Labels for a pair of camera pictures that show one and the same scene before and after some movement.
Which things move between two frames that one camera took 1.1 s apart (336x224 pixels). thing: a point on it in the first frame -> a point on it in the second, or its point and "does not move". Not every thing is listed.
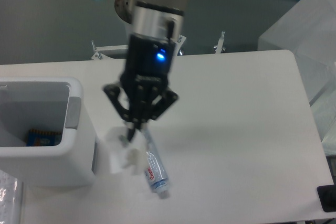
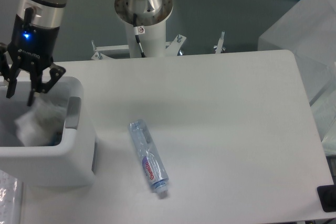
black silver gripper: (154, 32) -> (35, 33)
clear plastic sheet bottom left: (8, 196) does not move
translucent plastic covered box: (307, 31) does not move
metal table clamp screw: (219, 48) does not move
